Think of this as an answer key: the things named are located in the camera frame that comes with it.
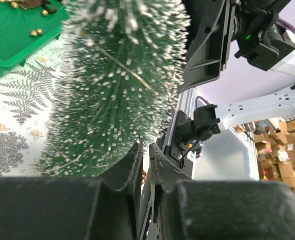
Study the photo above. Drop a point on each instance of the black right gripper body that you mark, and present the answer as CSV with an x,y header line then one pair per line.
x,y
261,37

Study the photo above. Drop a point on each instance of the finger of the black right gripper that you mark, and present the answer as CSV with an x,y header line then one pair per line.
x,y
208,41

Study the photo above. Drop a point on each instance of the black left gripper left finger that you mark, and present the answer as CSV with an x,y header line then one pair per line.
x,y
74,208

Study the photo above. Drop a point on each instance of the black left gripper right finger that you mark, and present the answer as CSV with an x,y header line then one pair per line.
x,y
189,209

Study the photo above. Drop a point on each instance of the small green christmas tree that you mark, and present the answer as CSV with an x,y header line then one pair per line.
x,y
124,64

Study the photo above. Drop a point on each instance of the brown ribbon gold berries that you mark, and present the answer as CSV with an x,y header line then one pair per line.
x,y
48,7

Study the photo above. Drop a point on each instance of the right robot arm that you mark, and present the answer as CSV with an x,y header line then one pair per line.
x,y
213,119

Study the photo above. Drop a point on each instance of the floral paper mat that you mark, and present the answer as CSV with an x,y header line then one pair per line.
x,y
26,95

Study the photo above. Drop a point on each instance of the cardboard boxes in background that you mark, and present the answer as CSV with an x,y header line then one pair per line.
x,y
275,149

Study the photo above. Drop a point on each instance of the green plastic tray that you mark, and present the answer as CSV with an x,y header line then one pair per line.
x,y
24,32

